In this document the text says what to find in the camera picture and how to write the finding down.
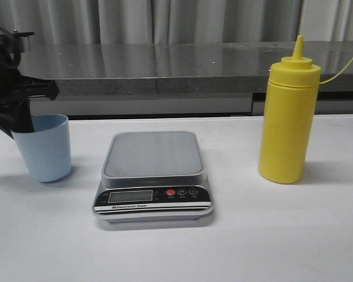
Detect silver digital kitchen scale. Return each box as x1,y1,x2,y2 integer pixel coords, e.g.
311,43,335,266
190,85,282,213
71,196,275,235
92,131,214,223

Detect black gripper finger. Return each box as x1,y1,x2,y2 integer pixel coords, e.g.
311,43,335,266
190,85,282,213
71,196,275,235
0,103,13,138
9,99,34,133

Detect yellow squeeze bottle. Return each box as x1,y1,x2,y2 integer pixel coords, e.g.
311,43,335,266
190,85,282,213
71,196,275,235
258,35,324,184

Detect grey pleated curtain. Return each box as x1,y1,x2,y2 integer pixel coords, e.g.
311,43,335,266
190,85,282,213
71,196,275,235
0,1,353,45

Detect light blue plastic cup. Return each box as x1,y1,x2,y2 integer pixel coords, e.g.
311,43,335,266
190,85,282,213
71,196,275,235
12,114,72,182

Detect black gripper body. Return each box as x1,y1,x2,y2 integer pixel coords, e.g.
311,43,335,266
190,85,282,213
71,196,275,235
0,27,59,108

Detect grey stone counter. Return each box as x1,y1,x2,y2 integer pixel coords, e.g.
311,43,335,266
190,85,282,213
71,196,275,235
0,40,353,121

